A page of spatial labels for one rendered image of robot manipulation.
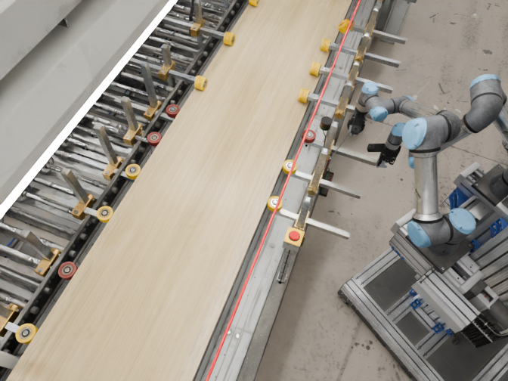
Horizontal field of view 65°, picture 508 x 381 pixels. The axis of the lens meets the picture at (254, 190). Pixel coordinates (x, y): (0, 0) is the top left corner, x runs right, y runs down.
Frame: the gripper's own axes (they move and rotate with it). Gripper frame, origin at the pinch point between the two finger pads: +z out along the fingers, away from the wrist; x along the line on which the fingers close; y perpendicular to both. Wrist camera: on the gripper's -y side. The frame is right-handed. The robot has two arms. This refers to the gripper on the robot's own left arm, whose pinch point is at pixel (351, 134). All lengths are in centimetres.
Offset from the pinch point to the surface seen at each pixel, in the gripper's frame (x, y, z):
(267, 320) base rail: 10, -104, 29
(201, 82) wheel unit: 94, 6, 2
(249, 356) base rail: 12, -123, 29
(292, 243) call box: 10, -85, -23
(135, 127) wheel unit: 118, -34, 10
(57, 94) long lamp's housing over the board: 39, -130, -137
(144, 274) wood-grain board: 70, -111, 9
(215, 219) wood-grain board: 51, -72, 9
